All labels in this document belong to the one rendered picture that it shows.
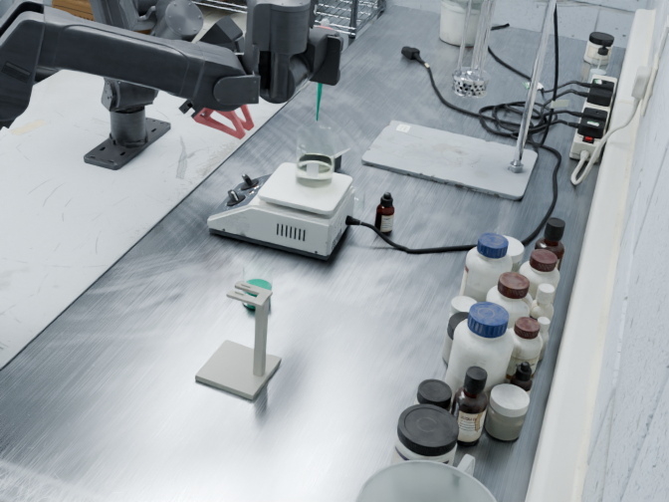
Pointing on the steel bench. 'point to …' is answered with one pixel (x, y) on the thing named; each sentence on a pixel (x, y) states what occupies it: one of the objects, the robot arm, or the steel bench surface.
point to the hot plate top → (326, 204)
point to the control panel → (243, 194)
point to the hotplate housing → (287, 226)
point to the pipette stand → (229, 353)
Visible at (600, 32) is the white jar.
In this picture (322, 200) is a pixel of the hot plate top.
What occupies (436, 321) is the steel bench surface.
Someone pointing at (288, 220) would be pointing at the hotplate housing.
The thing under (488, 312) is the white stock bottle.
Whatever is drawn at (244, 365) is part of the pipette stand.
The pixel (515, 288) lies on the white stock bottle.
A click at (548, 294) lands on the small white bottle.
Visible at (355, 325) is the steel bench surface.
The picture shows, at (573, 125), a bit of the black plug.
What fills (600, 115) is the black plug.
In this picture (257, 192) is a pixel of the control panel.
